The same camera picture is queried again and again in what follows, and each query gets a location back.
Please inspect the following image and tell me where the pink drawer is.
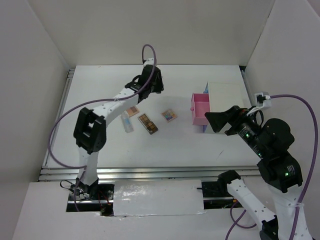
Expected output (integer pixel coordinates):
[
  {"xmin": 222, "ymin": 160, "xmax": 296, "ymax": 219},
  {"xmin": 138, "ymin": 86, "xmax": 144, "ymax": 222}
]
[{"xmin": 190, "ymin": 93, "xmax": 210, "ymax": 126}]

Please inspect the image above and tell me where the blue drawer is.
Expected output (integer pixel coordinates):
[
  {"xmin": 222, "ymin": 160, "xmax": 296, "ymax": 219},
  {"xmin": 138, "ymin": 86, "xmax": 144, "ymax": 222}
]
[{"xmin": 203, "ymin": 82, "xmax": 209, "ymax": 94}]

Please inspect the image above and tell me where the clear bottle blue label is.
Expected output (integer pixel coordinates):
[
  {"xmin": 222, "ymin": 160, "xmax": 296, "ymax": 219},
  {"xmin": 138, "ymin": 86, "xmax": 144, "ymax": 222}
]
[{"xmin": 120, "ymin": 111, "xmax": 134, "ymax": 133}]

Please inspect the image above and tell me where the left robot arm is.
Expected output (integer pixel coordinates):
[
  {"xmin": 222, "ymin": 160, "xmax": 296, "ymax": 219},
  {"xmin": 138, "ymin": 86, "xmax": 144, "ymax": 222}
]
[{"xmin": 73, "ymin": 64, "xmax": 164, "ymax": 200}]

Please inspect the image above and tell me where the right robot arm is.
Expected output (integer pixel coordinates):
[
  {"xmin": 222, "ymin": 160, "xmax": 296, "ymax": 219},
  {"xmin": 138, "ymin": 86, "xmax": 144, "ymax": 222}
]
[{"xmin": 205, "ymin": 106, "xmax": 312, "ymax": 240}]

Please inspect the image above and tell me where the white drawer cabinet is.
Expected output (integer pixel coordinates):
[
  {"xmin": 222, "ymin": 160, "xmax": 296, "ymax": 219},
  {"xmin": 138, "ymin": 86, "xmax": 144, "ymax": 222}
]
[{"xmin": 204, "ymin": 81, "xmax": 250, "ymax": 135}]

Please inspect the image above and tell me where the colourful square eyeshadow palette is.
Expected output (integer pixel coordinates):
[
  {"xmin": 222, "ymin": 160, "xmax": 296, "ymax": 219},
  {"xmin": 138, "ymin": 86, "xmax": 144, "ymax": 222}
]
[{"xmin": 161, "ymin": 109, "xmax": 178, "ymax": 123}]

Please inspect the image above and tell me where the peach four-pan palette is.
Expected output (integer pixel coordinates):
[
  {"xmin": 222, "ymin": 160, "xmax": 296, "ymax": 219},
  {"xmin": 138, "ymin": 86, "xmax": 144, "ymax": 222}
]
[{"xmin": 126, "ymin": 106, "xmax": 140, "ymax": 117}]

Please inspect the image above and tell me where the brown long eyeshadow palette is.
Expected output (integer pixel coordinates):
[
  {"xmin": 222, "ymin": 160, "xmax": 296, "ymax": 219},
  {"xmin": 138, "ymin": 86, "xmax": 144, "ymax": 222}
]
[{"xmin": 138, "ymin": 113, "xmax": 159, "ymax": 135}]

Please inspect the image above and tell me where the white cover plate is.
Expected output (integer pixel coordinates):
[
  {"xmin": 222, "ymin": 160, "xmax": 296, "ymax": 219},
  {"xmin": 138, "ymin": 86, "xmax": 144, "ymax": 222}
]
[{"xmin": 113, "ymin": 180, "xmax": 205, "ymax": 217}]

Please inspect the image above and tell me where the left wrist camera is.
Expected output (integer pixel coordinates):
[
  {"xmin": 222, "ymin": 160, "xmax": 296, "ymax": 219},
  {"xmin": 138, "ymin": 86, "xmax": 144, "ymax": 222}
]
[{"xmin": 143, "ymin": 57, "xmax": 155, "ymax": 67}]

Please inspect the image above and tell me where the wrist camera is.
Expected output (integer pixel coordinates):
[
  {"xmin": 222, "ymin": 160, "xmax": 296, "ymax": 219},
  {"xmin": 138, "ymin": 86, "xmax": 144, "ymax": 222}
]
[
  {"xmin": 143, "ymin": 57, "xmax": 155, "ymax": 67},
  {"xmin": 247, "ymin": 92, "xmax": 272, "ymax": 116}
]

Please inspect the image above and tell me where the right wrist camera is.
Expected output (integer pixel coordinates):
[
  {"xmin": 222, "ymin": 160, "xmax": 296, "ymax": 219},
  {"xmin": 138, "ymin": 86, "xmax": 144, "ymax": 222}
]
[{"xmin": 247, "ymin": 92, "xmax": 272, "ymax": 116}]

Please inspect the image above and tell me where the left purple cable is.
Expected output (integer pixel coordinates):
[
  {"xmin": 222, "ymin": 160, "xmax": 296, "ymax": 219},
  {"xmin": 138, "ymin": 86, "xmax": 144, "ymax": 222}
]
[{"xmin": 47, "ymin": 44, "xmax": 157, "ymax": 212}]

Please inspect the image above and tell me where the aluminium rail frame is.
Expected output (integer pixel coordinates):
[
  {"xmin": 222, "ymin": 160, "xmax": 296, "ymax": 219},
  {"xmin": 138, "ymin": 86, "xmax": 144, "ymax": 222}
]
[{"xmin": 39, "ymin": 65, "xmax": 259, "ymax": 182}]

